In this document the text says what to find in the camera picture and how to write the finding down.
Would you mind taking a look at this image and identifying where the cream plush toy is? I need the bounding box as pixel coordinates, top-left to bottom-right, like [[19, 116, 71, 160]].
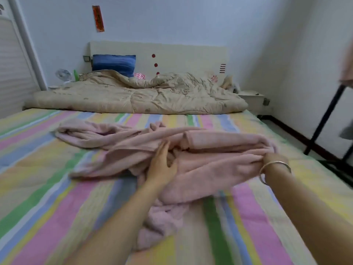
[[220, 76, 239, 93]]

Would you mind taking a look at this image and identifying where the silver bracelet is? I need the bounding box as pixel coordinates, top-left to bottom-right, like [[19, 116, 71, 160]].
[[258, 160, 292, 186]]

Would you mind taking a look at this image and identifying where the pink hanging garment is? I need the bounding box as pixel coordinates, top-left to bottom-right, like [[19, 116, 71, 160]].
[[341, 44, 353, 89]]

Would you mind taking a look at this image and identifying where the black clothes rack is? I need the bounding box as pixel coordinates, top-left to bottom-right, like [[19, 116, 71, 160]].
[[304, 84, 353, 187]]

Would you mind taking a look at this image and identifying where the beige quilt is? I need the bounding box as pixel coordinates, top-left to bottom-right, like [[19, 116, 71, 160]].
[[23, 70, 249, 115]]

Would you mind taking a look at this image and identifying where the grey hanging garment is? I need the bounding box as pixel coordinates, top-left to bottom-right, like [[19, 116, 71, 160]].
[[340, 121, 353, 141]]

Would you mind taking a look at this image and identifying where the dark brown baseboard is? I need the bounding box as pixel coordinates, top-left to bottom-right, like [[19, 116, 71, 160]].
[[259, 114, 353, 183]]

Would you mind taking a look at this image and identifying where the striped pastel bed sheet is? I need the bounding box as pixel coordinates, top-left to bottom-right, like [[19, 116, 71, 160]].
[[0, 107, 353, 265]]

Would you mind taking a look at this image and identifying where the pink fleece blanket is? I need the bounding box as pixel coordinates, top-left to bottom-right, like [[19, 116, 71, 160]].
[[52, 120, 280, 251]]

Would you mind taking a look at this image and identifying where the person's left hand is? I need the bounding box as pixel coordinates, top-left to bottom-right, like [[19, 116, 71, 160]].
[[145, 139, 179, 189]]

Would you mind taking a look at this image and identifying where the person's right hand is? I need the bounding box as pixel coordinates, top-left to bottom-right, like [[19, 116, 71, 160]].
[[261, 152, 289, 166]]

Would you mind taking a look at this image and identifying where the white nightstand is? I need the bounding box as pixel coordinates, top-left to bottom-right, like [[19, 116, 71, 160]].
[[238, 90, 267, 115]]

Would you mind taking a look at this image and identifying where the person's right forearm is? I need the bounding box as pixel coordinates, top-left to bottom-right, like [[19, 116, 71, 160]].
[[265, 163, 353, 265]]

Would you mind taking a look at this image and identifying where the white headboard with red dots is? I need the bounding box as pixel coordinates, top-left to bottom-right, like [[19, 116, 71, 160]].
[[88, 41, 228, 89]]

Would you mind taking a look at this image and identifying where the person's left forearm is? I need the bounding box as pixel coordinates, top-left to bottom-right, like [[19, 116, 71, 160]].
[[63, 182, 169, 265]]

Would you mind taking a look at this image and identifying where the red wall hanging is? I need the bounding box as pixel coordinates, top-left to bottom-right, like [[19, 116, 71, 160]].
[[92, 5, 106, 33]]

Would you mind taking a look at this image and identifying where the blue pillow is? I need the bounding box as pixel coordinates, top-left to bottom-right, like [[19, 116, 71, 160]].
[[92, 54, 137, 78]]

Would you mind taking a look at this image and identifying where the small white desk fan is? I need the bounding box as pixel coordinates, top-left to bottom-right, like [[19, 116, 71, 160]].
[[54, 68, 73, 83]]

